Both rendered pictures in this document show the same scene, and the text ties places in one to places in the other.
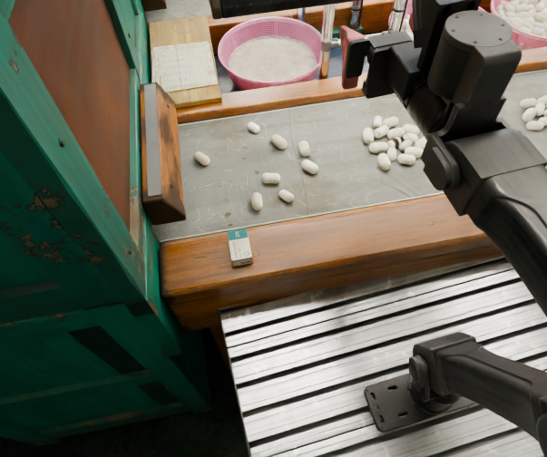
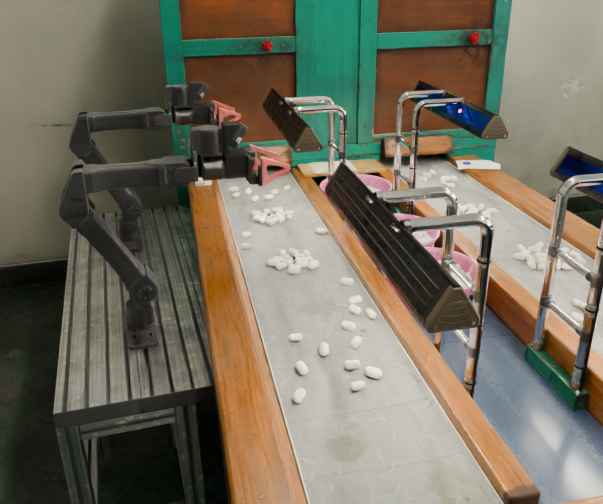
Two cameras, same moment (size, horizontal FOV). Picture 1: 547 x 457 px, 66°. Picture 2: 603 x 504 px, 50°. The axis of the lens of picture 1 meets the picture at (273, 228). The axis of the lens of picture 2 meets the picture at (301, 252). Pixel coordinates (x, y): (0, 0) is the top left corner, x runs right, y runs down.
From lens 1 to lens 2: 2.35 m
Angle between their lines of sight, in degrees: 68
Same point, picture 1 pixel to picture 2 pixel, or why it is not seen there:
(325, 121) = (293, 204)
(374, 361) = (150, 231)
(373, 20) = not seen: hidden behind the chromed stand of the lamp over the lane
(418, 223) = (206, 213)
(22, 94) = (171, 65)
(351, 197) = (233, 209)
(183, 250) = not seen: hidden behind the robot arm
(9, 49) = (176, 58)
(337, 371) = (149, 224)
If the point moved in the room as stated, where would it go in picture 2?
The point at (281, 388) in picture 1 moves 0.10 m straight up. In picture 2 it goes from (147, 215) to (144, 189)
